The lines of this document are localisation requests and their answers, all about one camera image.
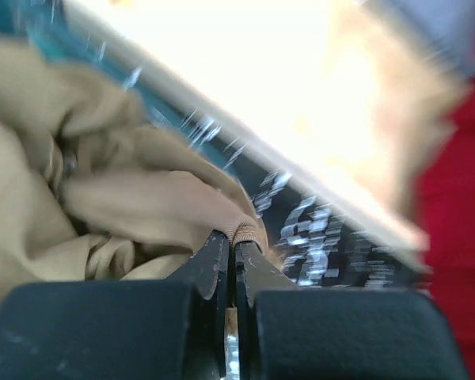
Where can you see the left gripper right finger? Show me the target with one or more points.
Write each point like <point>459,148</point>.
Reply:
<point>269,317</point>

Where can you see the red pleated skirt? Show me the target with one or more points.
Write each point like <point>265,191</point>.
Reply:
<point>447,213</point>

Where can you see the teal plastic basket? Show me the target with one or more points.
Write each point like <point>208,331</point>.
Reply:
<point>43,24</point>

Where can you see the wooden clothes rack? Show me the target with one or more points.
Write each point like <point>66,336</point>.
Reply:
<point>345,96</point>

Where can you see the tan garment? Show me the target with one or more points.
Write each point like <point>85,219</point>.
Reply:
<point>89,189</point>

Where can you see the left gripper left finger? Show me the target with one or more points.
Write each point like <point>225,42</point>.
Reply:
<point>203,339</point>

